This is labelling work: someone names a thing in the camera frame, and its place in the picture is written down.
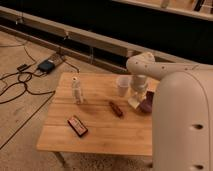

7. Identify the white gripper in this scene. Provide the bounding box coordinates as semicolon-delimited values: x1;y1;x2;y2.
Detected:
129;75;148;103

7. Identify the black power adapter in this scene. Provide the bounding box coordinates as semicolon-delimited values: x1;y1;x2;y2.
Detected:
38;60;55;73

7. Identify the purple ceramic bowl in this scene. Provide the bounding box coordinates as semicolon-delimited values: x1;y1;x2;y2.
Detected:
139;91;154;113

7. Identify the black and red box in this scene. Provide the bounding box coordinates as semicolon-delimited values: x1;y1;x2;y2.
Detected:
67;115;88;137

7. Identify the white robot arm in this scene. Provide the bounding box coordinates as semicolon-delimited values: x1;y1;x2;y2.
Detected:
126;53;213;171

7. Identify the wooden table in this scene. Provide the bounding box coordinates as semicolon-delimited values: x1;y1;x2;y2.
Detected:
37;73;152;156

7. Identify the small black floor box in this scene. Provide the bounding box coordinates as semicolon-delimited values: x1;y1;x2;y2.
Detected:
17;64;29;72

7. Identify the clear plastic bottle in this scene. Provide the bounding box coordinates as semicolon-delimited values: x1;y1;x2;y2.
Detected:
72;77;84;104

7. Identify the white sponge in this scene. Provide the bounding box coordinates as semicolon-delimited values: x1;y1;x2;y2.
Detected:
128;99;140;109

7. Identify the clear plastic cup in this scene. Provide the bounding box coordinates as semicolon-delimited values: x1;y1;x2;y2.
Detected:
116;75;131;97

